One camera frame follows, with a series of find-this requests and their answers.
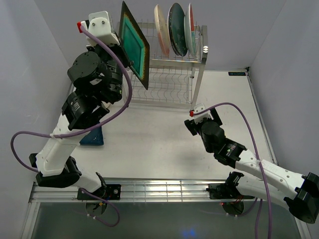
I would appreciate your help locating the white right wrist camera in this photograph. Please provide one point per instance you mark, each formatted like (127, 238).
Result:
(199, 113)

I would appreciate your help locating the dark teal floral plate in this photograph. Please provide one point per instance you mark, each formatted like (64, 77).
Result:
(175, 21)

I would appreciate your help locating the dark blue leaf-shaped dish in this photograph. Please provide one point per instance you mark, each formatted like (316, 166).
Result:
(93, 138)

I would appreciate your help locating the red and teal floral plate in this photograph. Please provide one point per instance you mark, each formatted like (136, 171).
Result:
(189, 31)

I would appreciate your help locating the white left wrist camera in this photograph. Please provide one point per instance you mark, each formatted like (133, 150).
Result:
(100, 25)

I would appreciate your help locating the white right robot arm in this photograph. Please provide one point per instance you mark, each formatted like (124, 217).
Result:
(255, 177)

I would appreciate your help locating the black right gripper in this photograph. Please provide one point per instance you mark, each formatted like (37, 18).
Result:
(194, 127)

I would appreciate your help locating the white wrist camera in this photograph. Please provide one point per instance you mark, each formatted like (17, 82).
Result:
(100, 25)
(199, 113)

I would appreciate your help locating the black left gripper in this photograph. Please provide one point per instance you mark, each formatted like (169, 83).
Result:
(117, 49)

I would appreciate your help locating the green square plate dark rim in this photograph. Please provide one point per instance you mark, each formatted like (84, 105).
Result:
(135, 45)

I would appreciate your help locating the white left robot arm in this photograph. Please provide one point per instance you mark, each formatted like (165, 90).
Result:
(97, 79)

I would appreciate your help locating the two-tier steel dish rack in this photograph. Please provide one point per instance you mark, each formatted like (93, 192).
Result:
(174, 81)

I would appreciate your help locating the cream and pink plate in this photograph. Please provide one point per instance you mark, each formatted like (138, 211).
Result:
(162, 30)

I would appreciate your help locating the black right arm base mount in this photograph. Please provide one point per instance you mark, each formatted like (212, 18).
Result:
(222, 191)

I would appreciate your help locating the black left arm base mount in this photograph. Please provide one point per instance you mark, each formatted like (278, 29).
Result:
(107, 192)

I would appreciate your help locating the right corner table label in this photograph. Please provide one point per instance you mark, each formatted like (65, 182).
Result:
(236, 73)

